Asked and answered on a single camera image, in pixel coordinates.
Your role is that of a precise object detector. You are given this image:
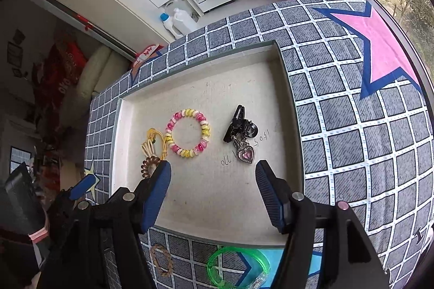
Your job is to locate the black claw hair clip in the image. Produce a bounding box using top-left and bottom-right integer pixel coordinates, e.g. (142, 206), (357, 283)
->
(223, 105), (260, 143)

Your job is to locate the group of wall photos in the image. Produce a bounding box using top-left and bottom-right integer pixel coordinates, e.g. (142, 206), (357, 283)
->
(7, 28), (29, 79)

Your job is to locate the grey checked star-print tablecloth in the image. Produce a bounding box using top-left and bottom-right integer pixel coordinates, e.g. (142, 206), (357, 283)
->
(85, 0), (434, 289)

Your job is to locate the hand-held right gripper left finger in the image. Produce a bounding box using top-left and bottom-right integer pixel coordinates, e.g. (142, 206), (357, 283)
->
(36, 160), (172, 289)

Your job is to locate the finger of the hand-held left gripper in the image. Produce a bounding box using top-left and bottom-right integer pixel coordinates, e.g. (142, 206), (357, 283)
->
(49, 174), (97, 228)

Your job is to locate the heart pendant keychain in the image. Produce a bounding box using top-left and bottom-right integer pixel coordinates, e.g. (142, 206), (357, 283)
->
(232, 136), (256, 165)

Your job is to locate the pink yellow beaded bracelet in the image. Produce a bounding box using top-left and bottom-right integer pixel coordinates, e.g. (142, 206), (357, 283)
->
(164, 109), (211, 159)

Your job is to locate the green translucent bracelet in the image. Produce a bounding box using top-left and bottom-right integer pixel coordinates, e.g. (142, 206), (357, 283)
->
(207, 246), (272, 288)

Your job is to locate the shallow grey cardboard tray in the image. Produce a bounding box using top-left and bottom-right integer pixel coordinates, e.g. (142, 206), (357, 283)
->
(109, 41), (305, 249)

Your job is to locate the brown braided hair tie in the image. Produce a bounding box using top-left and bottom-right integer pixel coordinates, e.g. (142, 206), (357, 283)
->
(150, 244), (174, 278)

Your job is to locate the blue-capped detergent bottle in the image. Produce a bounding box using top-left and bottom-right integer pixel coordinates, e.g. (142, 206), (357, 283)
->
(160, 12), (182, 39)

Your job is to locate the yellow hair tie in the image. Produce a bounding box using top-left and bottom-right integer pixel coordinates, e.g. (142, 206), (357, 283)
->
(141, 128), (168, 161)

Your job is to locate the brown spiral hair tie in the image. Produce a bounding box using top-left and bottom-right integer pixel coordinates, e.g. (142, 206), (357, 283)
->
(140, 156), (163, 179)

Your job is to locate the red white patterned object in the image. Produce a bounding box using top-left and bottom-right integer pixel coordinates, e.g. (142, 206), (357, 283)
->
(132, 44), (165, 67)

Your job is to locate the cream sofa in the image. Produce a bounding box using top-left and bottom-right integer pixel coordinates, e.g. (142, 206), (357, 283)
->
(59, 45), (131, 122)

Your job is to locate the red printed blanket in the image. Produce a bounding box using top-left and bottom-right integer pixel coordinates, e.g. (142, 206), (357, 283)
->
(32, 41), (87, 106)

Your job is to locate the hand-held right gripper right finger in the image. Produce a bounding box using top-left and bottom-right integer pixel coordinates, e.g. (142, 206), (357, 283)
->
(255, 159), (390, 289)

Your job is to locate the white detergent bottle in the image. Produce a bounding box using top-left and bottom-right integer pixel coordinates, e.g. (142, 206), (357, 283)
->
(173, 7), (199, 33)

